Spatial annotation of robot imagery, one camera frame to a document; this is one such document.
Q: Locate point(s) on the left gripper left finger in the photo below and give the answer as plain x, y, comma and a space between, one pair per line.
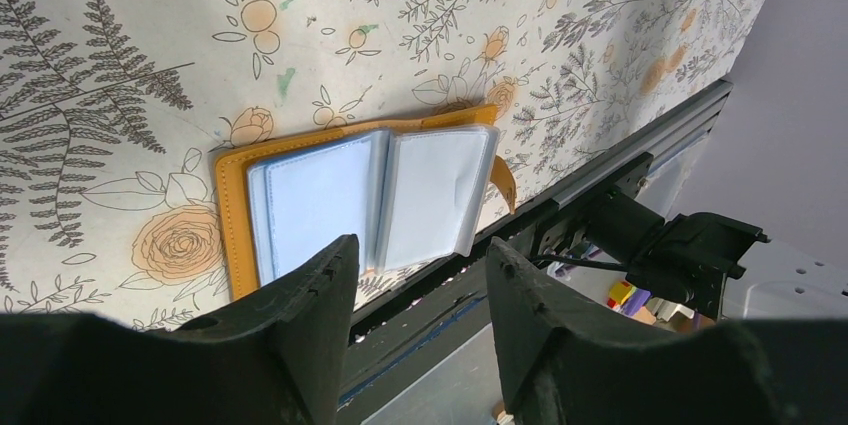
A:
274, 356

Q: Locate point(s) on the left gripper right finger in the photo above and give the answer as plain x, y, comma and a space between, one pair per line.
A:
777, 355

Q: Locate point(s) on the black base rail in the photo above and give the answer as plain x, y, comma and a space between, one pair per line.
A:
422, 350

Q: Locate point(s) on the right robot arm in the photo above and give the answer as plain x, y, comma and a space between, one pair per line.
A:
714, 265

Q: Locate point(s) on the floral patterned table mat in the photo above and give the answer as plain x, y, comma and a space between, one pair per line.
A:
113, 112

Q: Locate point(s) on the orange leather card holder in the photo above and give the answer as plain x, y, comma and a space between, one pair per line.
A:
410, 191

